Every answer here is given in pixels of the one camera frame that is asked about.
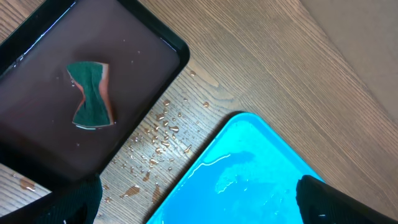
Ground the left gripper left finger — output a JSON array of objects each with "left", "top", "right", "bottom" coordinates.
[{"left": 1, "top": 174, "right": 103, "bottom": 224}]

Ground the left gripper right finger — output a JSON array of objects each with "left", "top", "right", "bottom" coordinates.
[{"left": 296, "top": 175, "right": 397, "bottom": 224}]

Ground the black rectangular water tray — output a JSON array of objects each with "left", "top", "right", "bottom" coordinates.
[{"left": 1, "top": 0, "right": 190, "bottom": 190}]

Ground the pink and green sponge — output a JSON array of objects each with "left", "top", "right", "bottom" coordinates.
[{"left": 67, "top": 61, "right": 114, "bottom": 129}]

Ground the teal plastic serving tray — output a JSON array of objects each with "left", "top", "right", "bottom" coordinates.
[{"left": 148, "top": 113, "right": 319, "bottom": 224}]

